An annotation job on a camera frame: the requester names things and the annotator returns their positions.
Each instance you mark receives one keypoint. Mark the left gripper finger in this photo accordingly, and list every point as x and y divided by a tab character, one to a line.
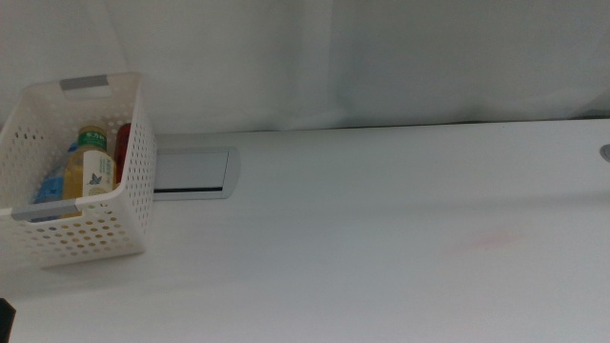
6	324

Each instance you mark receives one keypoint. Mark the small water bottle blue cap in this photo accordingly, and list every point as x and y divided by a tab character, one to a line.
50	188

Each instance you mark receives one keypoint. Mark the yellow tea bottle white cap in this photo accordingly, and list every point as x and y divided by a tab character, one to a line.
90	167

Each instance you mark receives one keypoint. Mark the red soda can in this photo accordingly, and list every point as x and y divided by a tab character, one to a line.
123	152

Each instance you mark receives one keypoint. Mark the white perforated plastic basket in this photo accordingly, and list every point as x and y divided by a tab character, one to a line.
133	190

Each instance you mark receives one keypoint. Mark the white backdrop curtain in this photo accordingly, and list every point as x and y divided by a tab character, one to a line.
286	47

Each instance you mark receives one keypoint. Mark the grey round table grommet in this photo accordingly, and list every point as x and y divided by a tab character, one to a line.
606	153

